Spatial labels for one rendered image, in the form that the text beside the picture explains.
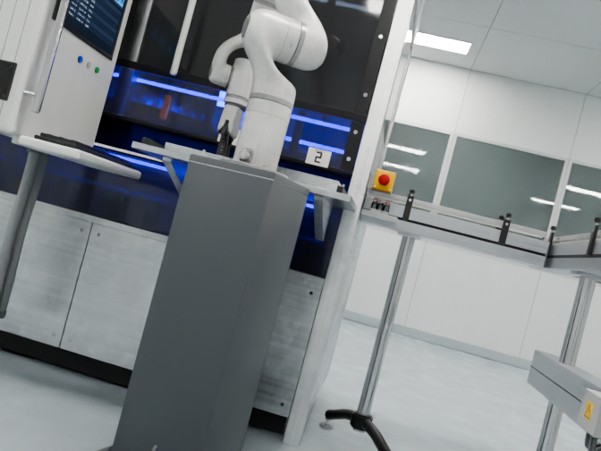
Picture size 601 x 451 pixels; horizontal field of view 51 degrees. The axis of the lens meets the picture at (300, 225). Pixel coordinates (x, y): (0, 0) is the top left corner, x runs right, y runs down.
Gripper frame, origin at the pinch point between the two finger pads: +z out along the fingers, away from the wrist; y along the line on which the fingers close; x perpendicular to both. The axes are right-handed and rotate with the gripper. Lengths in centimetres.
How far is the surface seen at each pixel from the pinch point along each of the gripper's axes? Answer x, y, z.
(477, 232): 92, -30, 3
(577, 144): 228, -476, -154
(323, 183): 38.0, 18.2, 4.6
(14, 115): -54, 35, 9
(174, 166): -11.2, 10.4, 10.2
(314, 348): 46, -20, 58
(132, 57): -49, -19, -28
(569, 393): 121, 17, 45
